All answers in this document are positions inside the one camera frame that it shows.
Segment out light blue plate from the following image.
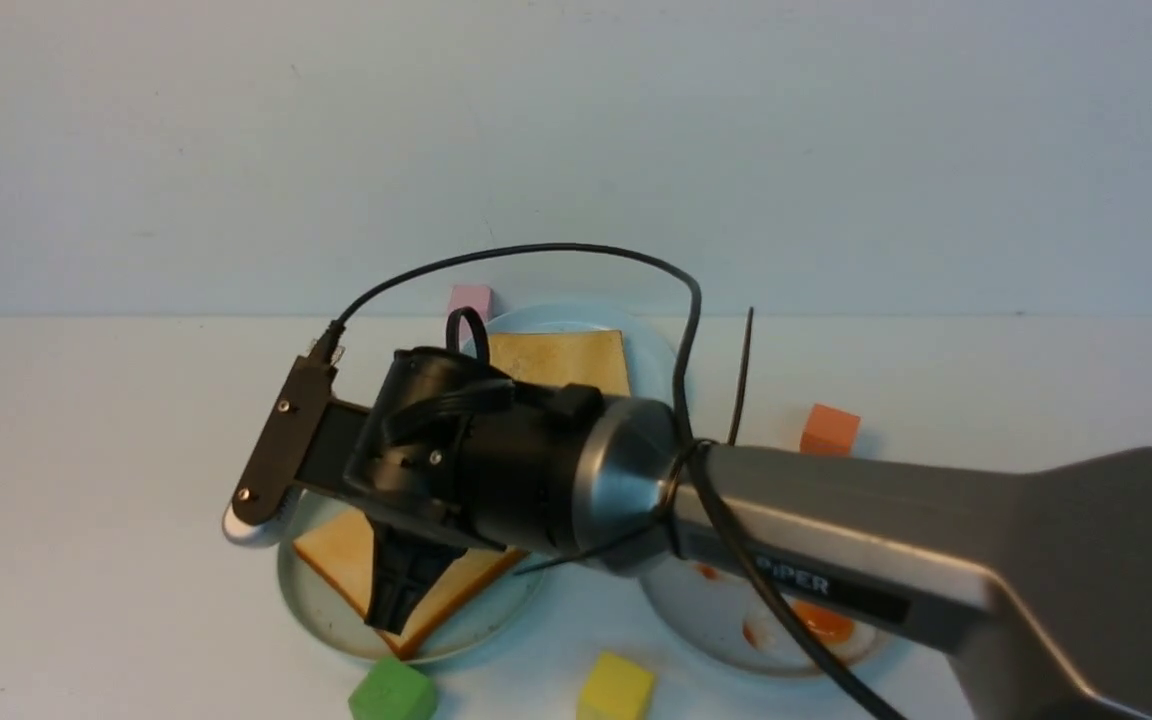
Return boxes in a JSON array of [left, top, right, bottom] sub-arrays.
[[485, 304, 676, 406]]

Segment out fried egg near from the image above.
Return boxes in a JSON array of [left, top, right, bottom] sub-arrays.
[[741, 597, 874, 664]]

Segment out toast slice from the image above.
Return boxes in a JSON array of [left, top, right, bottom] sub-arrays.
[[488, 331, 632, 396], [293, 507, 529, 661]]

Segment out yellow foam cube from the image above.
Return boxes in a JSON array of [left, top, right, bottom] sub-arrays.
[[576, 652, 657, 720]]

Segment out green foam cube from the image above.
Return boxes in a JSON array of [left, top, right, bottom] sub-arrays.
[[347, 657, 439, 720]]

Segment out pink foam cube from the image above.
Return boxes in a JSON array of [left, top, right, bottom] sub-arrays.
[[447, 285, 495, 323]]

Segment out orange foam cube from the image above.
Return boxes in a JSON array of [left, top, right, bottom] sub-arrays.
[[799, 404, 861, 457]]

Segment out black right camera cable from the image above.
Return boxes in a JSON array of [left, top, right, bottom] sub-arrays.
[[311, 242, 907, 720]]

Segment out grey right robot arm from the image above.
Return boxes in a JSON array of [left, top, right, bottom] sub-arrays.
[[342, 347, 1152, 719]]

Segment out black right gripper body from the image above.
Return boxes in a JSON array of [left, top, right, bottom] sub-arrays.
[[344, 346, 607, 556]]

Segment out pale green plate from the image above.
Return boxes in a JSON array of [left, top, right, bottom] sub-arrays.
[[276, 493, 550, 666]]

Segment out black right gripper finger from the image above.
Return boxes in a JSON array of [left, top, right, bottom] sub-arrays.
[[364, 516, 472, 634]]

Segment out grey speckled plate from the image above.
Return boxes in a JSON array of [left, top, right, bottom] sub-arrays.
[[639, 559, 888, 679]]

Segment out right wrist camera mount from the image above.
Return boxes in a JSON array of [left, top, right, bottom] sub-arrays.
[[221, 356, 369, 548]]

